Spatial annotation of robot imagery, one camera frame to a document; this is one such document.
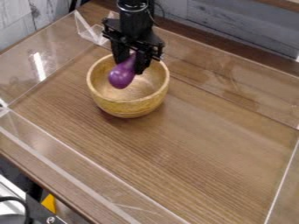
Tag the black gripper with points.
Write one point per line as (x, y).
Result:
(132, 33)

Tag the purple toy eggplant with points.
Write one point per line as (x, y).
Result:
(122, 75)

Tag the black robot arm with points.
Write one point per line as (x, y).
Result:
(134, 3)

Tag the brown wooden bowl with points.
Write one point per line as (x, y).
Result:
(137, 100)

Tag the yellow tag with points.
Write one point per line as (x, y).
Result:
(50, 203)

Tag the clear acrylic corner bracket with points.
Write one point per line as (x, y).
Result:
(90, 32)

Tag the clear acrylic tray wall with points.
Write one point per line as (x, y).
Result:
(102, 197)

